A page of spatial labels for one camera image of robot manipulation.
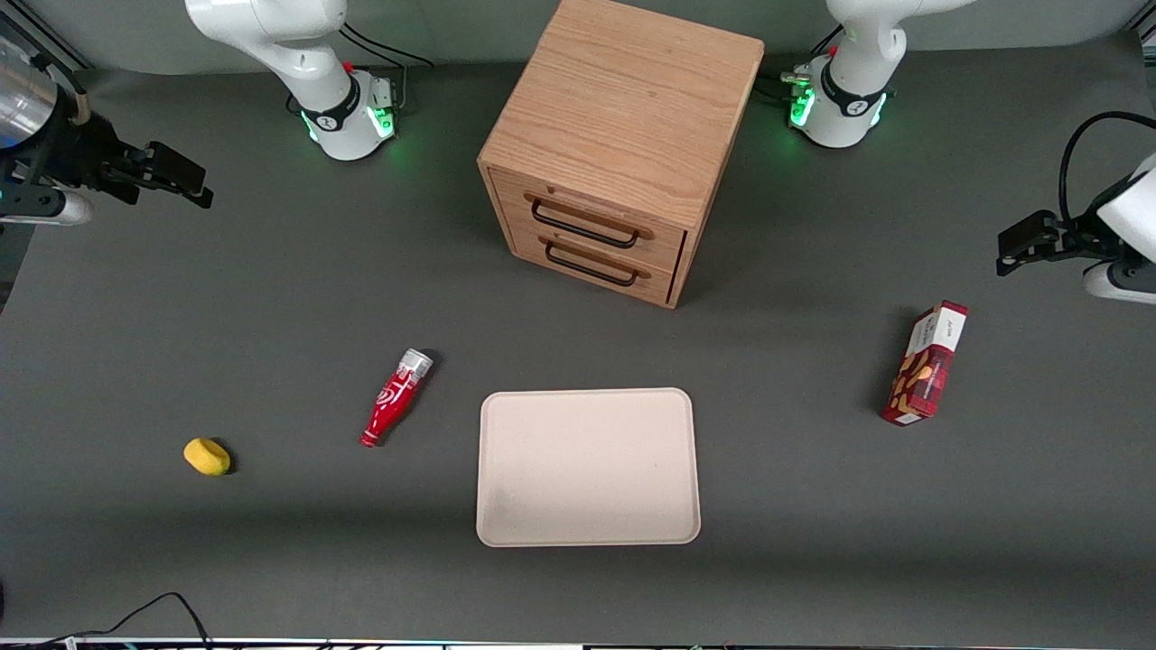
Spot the yellow sponge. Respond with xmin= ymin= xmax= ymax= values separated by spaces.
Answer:
xmin=182 ymin=437 xmax=233 ymax=478

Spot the beige plastic tray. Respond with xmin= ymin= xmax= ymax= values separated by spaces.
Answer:
xmin=475 ymin=387 xmax=704 ymax=549

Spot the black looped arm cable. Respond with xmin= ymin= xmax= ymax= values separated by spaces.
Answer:
xmin=1058 ymin=110 xmax=1156 ymax=227

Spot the aluminium frame bar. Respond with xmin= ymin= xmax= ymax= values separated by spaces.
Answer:
xmin=0 ymin=7 xmax=94 ymax=75

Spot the red coke bottle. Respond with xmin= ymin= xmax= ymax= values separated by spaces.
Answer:
xmin=359 ymin=348 xmax=435 ymax=449

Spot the wooden drawer cabinet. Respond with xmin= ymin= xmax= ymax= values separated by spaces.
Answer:
xmin=477 ymin=0 xmax=767 ymax=311

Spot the thin black table cable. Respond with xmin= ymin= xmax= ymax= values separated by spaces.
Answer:
xmin=0 ymin=591 xmax=214 ymax=650

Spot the black base cable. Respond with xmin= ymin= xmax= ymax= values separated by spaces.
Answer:
xmin=347 ymin=36 xmax=409 ymax=111
xmin=340 ymin=23 xmax=435 ymax=70

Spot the black cable with silver plug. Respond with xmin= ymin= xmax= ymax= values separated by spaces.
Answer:
xmin=757 ymin=65 xmax=814 ymax=102

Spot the black metal drawer handle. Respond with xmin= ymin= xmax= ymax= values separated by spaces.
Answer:
xmin=530 ymin=199 xmax=641 ymax=250
xmin=544 ymin=240 xmax=639 ymax=289

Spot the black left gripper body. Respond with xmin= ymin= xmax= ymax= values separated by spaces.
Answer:
xmin=1050 ymin=210 xmax=1123 ymax=265

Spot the wooden drawer front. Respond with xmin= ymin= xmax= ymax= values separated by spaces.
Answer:
xmin=492 ymin=170 xmax=689 ymax=274
xmin=508 ymin=224 xmax=676 ymax=305

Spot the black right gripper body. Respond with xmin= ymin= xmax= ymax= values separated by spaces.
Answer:
xmin=0 ymin=90 xmax=151 ymax=201

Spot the red cookie box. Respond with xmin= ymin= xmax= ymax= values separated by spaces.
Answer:
xmin=881 ymin=300 xmax=970 ymax=428

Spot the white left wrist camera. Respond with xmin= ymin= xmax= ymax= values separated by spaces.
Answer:
xmin=1083 ymin=260 xmax=1156 ymax=306

